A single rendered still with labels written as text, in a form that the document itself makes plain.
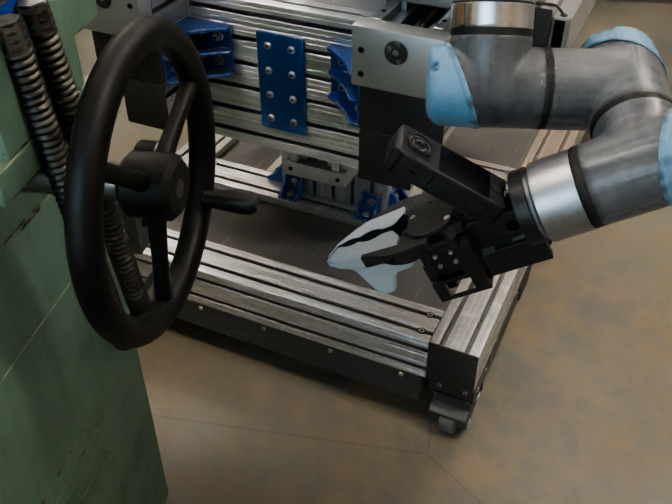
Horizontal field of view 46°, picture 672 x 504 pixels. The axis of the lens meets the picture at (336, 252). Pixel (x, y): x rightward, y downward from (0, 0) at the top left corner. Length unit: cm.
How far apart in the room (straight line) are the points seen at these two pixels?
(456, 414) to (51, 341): 80
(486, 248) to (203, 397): 97
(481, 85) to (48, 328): 55
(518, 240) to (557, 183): 8
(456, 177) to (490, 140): 131
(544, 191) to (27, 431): 61
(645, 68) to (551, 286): 119
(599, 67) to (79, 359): 69
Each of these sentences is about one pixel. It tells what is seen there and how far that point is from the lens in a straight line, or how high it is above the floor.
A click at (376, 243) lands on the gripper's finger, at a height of 74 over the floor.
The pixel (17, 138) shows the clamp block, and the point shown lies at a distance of 68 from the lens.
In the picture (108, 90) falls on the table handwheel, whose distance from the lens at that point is 61.
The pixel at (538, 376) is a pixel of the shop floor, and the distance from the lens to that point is 169.
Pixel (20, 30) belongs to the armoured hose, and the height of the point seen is 96.
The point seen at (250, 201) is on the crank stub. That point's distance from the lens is 81.
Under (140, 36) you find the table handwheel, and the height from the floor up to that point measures 95.
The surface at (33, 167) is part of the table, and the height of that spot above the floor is 85.
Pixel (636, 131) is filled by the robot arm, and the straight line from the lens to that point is 70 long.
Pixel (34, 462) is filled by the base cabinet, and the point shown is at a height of 45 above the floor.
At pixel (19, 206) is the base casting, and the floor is 73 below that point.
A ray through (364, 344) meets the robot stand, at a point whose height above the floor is 17.
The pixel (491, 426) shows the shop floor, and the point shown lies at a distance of 158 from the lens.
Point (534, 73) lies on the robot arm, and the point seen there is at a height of 89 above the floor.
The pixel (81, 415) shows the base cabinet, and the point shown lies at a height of 41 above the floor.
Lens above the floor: 120
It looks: 38 degrees down
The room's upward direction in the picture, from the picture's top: straight up
